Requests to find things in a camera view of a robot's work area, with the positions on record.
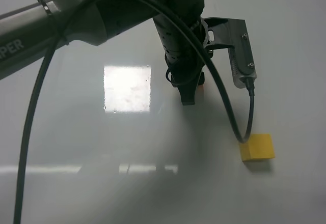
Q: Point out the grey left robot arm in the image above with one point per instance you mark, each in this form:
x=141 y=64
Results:
x=27 y=32

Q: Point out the yellow wooden cube block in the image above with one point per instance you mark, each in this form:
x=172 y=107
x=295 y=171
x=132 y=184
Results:
x=258 y=147

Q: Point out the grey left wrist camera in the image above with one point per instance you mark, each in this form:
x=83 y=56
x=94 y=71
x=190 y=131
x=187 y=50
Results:
x=231 y=34

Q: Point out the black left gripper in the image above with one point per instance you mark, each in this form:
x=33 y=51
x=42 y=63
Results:
x=182 y=30

